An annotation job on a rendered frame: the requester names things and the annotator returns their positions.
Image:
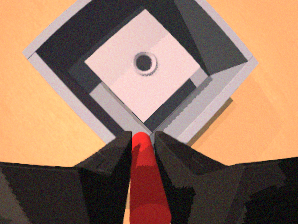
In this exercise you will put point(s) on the red peg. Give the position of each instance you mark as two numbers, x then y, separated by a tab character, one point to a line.
147	204

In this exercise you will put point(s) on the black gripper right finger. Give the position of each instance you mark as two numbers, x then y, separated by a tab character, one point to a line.
200	190

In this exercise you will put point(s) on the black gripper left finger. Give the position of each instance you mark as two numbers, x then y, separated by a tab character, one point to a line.
91	192

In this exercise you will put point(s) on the pale pink square plate with hole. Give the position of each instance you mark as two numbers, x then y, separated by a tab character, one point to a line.
143	41

